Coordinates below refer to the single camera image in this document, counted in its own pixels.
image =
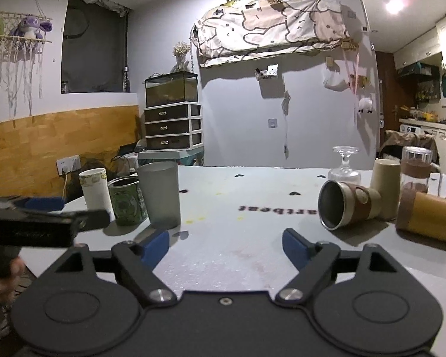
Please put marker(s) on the yellow cup with brown sleeve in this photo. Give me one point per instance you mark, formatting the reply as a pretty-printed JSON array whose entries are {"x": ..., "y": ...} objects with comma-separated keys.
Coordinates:
[{"x": 429, "y": 215}]

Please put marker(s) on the bottle on windowsill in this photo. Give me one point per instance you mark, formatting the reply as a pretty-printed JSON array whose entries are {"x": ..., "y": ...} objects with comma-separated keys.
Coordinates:
[{"x": 125, "y": 80}]

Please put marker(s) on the steel cup with brown sleeve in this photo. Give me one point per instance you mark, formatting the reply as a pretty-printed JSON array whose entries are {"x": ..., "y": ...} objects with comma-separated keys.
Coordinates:
[{"x": 347, "y": 206}]

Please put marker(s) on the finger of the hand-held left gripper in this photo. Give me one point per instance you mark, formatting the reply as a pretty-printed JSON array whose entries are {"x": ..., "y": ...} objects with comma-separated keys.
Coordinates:
[
  {"x": 42, "y": 203},
  {"x": 94, "y": 219}
]

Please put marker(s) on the beige cup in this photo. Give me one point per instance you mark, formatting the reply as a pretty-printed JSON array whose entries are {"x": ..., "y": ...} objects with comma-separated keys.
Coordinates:
[{"x": 385, "y": 187}]

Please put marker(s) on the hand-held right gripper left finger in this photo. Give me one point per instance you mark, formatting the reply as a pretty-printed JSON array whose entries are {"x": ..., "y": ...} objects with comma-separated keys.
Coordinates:
[{"x": 157, "y": 247}]

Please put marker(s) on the green patterned cup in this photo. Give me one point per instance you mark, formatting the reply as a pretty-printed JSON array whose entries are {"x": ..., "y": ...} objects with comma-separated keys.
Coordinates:
[{"x": 128, "y": 202}]

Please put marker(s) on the white kitchen cabinets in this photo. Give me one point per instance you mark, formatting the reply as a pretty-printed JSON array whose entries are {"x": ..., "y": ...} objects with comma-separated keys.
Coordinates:
[{"x": 429, "y": 44}]

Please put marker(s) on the cartoon printed cloth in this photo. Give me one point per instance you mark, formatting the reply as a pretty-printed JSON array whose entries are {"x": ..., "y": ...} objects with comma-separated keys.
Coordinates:
[{"x": 271, "y": 29}]

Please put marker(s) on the white washing machine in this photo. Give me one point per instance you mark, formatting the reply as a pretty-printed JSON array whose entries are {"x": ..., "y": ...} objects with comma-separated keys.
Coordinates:
[{"x": 425, "y": 130}]

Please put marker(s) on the clear glass goblet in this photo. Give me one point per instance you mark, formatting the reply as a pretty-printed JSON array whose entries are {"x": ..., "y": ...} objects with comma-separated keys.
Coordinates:
[{"x": 343, "y": 167}]

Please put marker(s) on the wall hook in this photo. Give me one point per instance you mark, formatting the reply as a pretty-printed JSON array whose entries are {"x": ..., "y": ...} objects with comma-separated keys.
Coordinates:
[{"x": 271, "y": 122}]

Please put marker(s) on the glass fish tank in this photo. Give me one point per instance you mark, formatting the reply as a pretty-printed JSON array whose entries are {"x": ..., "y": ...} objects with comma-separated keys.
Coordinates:
[{"x": 171, "y": 89}]

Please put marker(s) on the brown door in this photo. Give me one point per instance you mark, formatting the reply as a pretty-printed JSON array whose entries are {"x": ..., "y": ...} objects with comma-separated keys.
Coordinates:
[{"x": 384, "y": 93}]

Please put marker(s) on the white wall outlet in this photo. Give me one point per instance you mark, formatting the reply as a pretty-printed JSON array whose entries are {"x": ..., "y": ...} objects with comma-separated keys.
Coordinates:
[{"x": 68, "y": 165}]

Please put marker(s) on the macrame hanging shelf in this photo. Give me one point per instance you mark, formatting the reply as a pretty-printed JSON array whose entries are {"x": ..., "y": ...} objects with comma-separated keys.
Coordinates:
[{"x": 11, "y": 52}]

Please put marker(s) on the white fluffy hanging toy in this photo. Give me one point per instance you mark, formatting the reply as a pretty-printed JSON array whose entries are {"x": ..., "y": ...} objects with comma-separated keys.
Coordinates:
[{"x": 366, "y": 106}]

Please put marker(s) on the white hanging bag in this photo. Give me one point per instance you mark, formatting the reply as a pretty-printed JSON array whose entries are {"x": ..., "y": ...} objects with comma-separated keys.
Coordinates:
[{"x": 336, "y": 80}]

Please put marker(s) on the white paper cup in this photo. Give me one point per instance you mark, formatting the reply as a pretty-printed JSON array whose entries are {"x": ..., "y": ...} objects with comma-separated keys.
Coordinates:
[{"x": 93, "y": 189}]

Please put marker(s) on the teal storage box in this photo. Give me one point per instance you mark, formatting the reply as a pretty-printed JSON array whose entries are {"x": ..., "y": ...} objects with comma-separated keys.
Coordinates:
[{"x": 171, "y": 156}]

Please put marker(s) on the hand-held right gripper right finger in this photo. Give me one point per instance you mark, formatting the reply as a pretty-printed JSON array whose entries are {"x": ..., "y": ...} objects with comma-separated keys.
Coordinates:
[{"x": 294, "y": 245}]

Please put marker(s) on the dried flowers in vase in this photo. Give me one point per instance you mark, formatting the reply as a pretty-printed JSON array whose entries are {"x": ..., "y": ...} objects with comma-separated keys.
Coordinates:
[{"x": 181, "y": 55}]

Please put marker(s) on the dark window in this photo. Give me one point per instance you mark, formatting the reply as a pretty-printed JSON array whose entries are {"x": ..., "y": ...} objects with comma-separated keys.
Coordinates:
[{"x": 93, "y": 44}]

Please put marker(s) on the chair with brown cloth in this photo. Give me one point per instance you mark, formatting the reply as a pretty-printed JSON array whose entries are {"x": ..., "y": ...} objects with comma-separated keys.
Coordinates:
[{"x": 405, "y": 143}]

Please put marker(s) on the ceiling light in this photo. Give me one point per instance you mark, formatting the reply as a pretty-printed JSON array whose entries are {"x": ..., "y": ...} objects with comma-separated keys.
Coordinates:
[{"x": 396, "y": 4}]

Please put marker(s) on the plastic drawer unit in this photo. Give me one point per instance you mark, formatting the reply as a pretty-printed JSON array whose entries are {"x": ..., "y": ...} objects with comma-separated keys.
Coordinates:
[{"x": 173, "y": 126}]

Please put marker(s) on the person's left hand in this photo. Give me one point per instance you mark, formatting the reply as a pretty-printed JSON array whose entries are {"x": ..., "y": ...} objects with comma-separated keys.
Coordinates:
[{"x": 13, "y": 267}]

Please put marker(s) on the purple plush toy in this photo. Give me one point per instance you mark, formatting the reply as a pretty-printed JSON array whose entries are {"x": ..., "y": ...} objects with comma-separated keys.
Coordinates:
[{"x": 31, "y": 26}]

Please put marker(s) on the grey translucent cup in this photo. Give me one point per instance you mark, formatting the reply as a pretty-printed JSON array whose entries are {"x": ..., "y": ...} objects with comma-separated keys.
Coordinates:
[{"x": 159, "y": 193}]

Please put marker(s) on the glass jar with brown band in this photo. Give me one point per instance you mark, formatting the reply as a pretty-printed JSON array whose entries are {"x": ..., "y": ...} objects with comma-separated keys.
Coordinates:
[{"x": 416, "y": 171}]

